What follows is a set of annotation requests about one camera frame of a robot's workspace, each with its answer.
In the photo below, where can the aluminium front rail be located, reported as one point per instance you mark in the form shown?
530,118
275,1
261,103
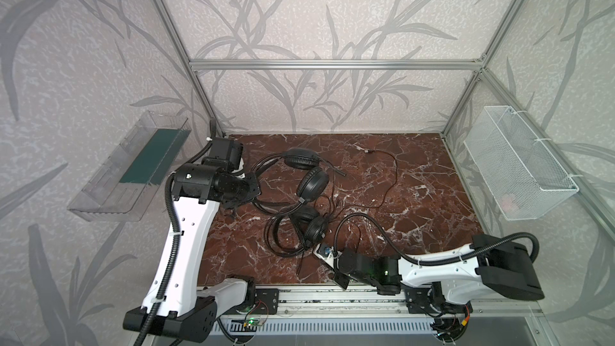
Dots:
358,301

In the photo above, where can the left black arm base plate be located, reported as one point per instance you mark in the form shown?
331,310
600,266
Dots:
267,301

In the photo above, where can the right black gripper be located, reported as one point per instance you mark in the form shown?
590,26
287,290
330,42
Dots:
338,267

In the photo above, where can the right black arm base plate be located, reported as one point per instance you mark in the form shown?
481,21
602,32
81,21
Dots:
432,304

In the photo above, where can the aluminium frame crossbar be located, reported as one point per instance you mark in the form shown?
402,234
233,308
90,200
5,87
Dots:
331,64

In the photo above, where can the white wire mesh basket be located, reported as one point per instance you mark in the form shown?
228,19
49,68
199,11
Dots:
523,175

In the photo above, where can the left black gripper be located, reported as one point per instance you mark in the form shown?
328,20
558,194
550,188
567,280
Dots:
251,190

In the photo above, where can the clear plastic wall tray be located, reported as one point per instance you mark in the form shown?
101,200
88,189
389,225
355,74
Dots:
124,186

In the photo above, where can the green lit circuit board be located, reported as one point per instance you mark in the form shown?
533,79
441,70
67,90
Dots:
252,323

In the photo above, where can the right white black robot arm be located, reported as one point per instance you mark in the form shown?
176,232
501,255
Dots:
487,265

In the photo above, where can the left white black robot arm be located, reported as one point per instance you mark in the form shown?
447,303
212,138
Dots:
193,194

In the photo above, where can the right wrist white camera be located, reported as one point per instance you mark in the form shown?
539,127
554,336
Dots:
325,255

